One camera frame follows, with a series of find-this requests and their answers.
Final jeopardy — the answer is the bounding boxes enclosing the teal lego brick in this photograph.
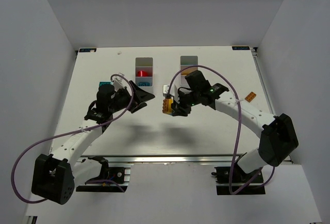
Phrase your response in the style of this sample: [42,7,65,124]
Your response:
[99,81,112,86]

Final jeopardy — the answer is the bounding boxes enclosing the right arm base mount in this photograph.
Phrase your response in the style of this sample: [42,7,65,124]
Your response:
[211,166,266,196]

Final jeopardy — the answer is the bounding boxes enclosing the right white divided container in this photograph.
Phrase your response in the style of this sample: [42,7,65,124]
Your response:
[180,56,198,87]

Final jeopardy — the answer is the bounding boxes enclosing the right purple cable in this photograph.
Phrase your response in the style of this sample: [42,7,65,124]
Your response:
[167,65,275,196]

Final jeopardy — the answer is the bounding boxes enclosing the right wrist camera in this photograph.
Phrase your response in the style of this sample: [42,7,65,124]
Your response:
[162,84,175,98]

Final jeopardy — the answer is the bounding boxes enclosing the left blue table label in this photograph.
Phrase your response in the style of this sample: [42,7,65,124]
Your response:
[78,48,97,53]

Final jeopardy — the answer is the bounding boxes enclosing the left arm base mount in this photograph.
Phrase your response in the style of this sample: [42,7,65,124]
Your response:
[75,156,130,193]

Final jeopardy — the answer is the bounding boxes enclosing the yellow butterfly lego piece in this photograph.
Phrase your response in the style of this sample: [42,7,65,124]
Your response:
[181,69,192,76]

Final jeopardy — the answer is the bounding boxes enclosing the teal printed lego piece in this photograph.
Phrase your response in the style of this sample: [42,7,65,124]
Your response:
[138,82,151,87]

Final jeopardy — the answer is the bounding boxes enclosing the orange lego plate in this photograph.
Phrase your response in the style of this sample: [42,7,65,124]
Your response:
[245,92,257,102]

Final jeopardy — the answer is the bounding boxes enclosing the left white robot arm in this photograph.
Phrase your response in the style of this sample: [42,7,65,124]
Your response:
[31,81,155,205]

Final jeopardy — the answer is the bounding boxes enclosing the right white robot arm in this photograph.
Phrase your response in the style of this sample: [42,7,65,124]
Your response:
[163,70,299,174]

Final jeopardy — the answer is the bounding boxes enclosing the aluminium rail frame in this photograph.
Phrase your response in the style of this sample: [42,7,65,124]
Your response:
[47,154,292,165]

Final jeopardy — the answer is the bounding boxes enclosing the red round lego piece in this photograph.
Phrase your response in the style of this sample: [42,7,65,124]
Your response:
[137,71,149,77]

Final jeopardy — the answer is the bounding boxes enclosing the white divided container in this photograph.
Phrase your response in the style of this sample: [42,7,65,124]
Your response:
[180,56,198,87]
[135,57,154,94]

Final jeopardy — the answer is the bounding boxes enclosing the right blue table label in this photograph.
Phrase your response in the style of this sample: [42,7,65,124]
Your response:
[232,46,250,50]

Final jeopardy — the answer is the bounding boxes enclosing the yellow orange teal lego stack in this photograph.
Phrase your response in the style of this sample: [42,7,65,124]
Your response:
[162,98,173,115]

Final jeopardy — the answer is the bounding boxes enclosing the left white divided container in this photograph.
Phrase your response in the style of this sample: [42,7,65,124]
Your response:
[135,57,154,94]

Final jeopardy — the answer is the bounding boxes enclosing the blue table label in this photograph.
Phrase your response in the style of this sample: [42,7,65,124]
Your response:
[232,46,250,50]
[78,48,97,53]

